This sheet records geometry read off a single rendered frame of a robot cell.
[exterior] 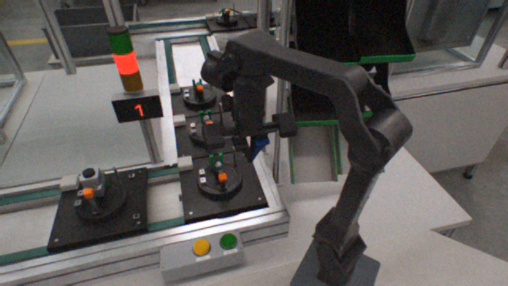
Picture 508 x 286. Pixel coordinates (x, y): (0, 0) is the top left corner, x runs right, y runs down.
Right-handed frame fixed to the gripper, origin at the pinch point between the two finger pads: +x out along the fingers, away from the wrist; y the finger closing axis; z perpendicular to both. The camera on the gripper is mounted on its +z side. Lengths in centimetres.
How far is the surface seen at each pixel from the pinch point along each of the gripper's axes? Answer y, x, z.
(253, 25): -38, 28, 145
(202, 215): 11.9, 28.4, 7.7
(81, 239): 43, 28, 8
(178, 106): 15, 28, 65
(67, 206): 48, 28, 21
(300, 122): -16.4, 4.6, 12.0
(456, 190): -161, 125, 62
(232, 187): 2.2, 26.4, 14.2
